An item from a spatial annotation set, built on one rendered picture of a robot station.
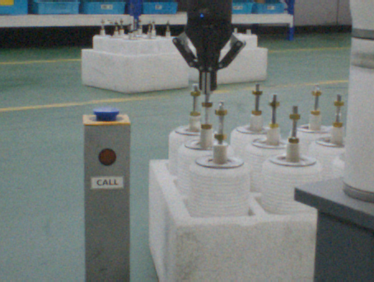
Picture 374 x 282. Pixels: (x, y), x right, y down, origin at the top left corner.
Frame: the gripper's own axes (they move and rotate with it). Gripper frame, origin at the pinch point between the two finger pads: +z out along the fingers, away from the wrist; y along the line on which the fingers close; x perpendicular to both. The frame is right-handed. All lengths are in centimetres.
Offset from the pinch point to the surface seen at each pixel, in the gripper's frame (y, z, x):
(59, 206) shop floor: -46, 36, 28
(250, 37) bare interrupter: -68, 12, 267
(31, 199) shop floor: -55, 36, 31
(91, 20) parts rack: -241, 15, 404
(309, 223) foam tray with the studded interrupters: 20.4, 18.5, -10.8
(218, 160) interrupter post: 6.0, 10.1, -11.4
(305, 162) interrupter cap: 18.4, 10.5, -6.0
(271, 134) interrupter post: 10.2, 8.9, 4.7
